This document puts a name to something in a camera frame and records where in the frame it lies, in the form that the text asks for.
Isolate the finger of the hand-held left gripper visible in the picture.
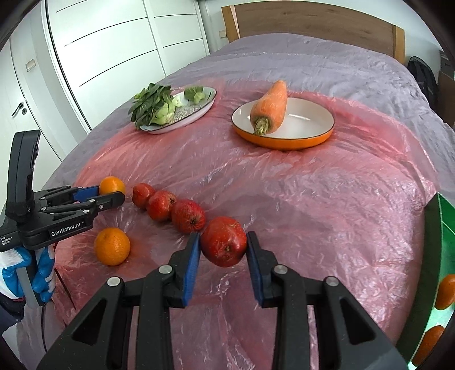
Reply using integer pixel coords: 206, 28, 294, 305
40, 191, 126, 218
45, 185, 101, 202

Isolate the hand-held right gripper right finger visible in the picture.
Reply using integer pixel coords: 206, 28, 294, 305
246, 231, 408, 370

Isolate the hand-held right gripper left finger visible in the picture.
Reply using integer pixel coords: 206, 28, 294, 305
36, 232, 202, 370

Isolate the orange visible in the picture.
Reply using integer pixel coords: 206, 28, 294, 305
412, 325, 445, 365
435, 274, 455, 310
99, 176, 126, 196
94, 228, 131, 266

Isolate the red apple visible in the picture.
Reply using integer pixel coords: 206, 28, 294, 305
132, 183, 156, 209
171, 200, 206, 233
200, 216, 248, 267
147, 190, 177, 222

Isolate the green tray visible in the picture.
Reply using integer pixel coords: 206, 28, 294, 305
405, 192, 455, 367

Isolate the person's left hand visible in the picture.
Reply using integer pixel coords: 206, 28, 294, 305
0, 245, 56, 307

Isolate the white door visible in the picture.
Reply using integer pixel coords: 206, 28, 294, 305
0, 36, 89, 200

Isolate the pink plastic sheet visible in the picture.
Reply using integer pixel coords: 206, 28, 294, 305
16, 80, 441, 370

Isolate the patterned plate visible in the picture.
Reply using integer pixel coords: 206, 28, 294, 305
137, 86, 217, 135

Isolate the small bok choy piece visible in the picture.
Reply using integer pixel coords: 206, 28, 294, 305
184, 87, 207, 106

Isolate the white wardrobe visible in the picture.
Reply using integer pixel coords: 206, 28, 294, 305
44, 0, 210, 132

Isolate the orange plate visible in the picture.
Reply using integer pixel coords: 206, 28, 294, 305
231, 97, 335, 150

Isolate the carrot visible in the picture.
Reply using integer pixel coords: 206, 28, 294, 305
250, 80, 288, 136

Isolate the purple bedspread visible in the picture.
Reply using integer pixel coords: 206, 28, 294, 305
16, 34, 455, 370

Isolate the wooden headboard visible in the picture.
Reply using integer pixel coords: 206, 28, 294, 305
221, 3, 406, 65

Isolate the black backpack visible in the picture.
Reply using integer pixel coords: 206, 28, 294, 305
407, 56, 441, 114

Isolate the wooden dresser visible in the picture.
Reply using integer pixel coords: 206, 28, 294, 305
437, 69, 455, 125

